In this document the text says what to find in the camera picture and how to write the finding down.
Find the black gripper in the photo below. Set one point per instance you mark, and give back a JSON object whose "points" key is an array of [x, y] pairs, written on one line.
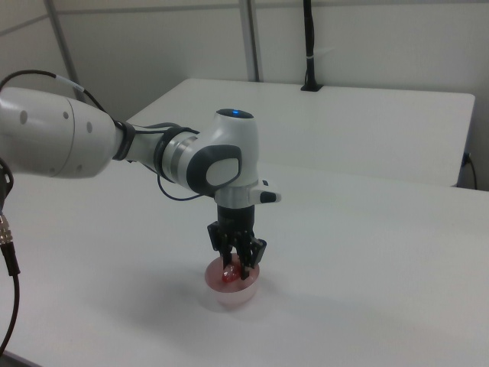
{"points": [[236, 219]]}

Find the red toy strawberry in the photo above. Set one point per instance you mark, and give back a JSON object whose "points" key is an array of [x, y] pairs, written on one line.
{"points": [[229, 276]]}

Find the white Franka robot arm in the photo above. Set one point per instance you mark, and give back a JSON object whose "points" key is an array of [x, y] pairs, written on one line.
{"points": [[114, 149]]}

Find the pink plastic bowl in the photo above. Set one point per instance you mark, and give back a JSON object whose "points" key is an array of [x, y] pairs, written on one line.
{"points": [[233, 292]]}

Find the white side table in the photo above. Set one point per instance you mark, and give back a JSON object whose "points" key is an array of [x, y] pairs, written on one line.
{"points": [[344, 126]]}

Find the black pole with clamp base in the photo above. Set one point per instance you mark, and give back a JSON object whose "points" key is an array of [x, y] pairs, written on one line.
{"points": [[310, 42]]}

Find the grey partition post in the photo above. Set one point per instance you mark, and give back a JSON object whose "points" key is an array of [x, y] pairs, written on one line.
{"points": [[252, 38], [63, 42]]}

